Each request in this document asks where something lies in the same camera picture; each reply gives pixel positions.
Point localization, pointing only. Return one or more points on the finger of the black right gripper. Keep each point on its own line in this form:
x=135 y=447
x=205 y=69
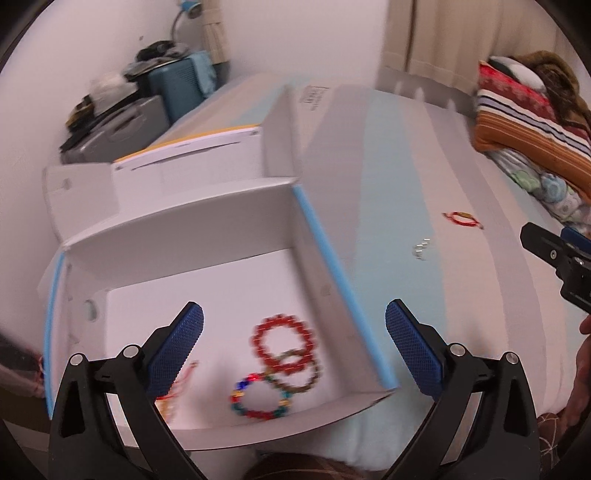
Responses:
x=545 y=245

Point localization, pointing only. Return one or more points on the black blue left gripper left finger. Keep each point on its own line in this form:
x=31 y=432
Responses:
x=85 y=442

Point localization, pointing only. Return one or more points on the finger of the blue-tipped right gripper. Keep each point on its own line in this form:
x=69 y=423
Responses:
x=578 y=240

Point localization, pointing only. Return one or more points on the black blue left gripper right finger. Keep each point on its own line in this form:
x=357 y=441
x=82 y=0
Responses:
x=482 y=424

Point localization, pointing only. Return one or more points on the person's right hand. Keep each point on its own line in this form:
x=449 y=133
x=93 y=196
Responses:
x=580 y=395

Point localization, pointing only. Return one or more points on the floral folded quilt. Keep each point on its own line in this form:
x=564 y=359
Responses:
x=552 y=191

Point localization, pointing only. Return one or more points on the striped red orange pillow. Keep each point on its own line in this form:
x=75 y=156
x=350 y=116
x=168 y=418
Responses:
x=512 y=115

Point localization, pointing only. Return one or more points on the brown fuzzy blanket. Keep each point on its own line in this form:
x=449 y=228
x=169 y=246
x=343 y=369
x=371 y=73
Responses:
x=562 y=86

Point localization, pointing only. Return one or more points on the white cardboard box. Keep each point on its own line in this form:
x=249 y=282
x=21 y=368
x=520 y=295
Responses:
x=219 y=219

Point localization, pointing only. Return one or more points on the grey suitcase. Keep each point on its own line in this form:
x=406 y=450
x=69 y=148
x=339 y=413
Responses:
x=125 y=131

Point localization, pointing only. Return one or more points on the white plastic bag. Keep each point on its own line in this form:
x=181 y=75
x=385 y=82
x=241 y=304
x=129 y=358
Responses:
x=108 y=87

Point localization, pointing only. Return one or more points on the blue suitcase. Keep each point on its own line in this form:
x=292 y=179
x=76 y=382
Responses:
x=176 y=83

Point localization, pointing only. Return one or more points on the dark clothes pile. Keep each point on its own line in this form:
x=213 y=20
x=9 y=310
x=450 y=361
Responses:
x=153 y=56

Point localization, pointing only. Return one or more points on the light blue towel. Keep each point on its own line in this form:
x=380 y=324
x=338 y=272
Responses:
x=204 y=72

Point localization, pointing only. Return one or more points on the tied beige side curtain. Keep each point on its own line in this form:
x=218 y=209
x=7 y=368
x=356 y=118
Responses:
x=215 y=38

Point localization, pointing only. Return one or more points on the blue desk lamp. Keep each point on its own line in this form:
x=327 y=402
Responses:
x=190 y=10

